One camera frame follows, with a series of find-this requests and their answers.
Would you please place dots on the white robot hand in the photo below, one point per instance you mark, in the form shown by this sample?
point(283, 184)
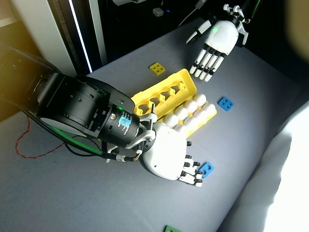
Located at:
point(166, 152)
point(222, 36)

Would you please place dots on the yellow plastic egg carton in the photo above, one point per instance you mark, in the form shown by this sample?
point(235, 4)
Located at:
point(183, 75)

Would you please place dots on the white plastic egg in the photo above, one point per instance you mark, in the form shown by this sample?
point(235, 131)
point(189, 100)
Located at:
point(171, 119)
point(209, 109)
point(200, 98)
point(191, 105)
point(181, 112)
point(200, 116)
point(181, 129)
point(190, 122)

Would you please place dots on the blue two-hole rectangular block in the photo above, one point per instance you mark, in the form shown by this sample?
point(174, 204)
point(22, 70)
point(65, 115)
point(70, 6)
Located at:
point(209, 166)

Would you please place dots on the white power adapter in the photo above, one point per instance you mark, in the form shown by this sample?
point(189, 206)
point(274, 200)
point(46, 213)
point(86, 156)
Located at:
point(158, 11)

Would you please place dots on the blue four-hole square block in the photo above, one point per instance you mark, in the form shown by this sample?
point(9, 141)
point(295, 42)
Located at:
point(226, 107)

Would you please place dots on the yellow four-hole square block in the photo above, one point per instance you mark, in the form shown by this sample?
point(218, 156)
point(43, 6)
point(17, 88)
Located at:
point(157, 72)

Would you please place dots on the green four-hole block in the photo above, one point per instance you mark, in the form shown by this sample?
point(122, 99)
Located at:
point(172, 229)

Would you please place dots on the grey table cloth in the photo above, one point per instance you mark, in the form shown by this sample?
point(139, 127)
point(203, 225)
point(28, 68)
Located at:
point(96, 193)

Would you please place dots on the white cabinet with light strip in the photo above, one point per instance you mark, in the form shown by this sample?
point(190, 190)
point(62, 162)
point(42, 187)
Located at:
point(43, 29)

